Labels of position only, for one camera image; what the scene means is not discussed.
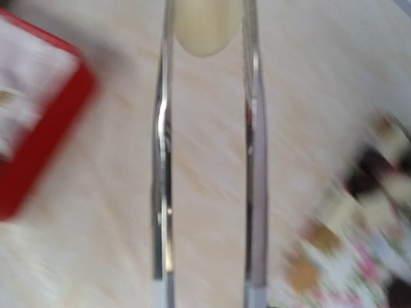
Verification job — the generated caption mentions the metal serving tongs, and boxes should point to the metal serving tongs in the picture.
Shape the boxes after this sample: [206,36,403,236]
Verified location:
[151,1,268,307]

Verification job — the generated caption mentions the white oval chocolate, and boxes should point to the white oval chocolate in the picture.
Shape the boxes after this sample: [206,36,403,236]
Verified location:
[174,0,243,57]

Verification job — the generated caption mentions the red chocolate box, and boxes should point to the red chocolate box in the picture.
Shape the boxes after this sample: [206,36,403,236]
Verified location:
[1,10,97,221]

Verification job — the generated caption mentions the floral rectangular tray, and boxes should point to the floral rectangular tray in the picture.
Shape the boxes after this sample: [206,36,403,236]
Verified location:
[270,114,410,307]

